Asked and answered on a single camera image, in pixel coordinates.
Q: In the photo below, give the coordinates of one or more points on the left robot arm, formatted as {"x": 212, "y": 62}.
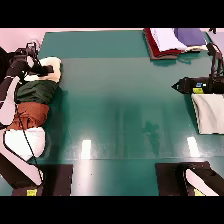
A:
{"x": 15, "y": 71}

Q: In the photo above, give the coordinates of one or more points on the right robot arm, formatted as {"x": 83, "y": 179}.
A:
{"x": 200, "y": 176}

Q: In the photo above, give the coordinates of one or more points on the cream garment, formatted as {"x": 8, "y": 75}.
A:
{"x": 55, "y": 66}

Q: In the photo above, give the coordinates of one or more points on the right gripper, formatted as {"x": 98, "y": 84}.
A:
{"x": 193, "y": 85}

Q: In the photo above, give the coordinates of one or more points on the purple garment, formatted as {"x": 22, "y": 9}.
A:
{"x": 190, "y": 36}

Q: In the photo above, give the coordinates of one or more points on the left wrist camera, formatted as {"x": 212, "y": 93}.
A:
{"x": 28, "y": 50}

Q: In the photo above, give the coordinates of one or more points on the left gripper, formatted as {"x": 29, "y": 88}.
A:
{"x": 42, "y": 70}

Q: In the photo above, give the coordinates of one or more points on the dark green garment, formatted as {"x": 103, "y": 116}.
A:
{"x": 38, "y": 91}

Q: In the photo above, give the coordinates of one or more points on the orange garment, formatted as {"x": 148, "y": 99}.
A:
{"x": 35, "y": 113}

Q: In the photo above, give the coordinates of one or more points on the white garment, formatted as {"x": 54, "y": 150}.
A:
{"x": 165, "y": 38}
{"x": 210, "y": 113}
{"x": 23, "y": 141}

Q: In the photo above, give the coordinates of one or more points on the red garment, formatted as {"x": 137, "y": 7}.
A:
{"x": 154, "y": 48}

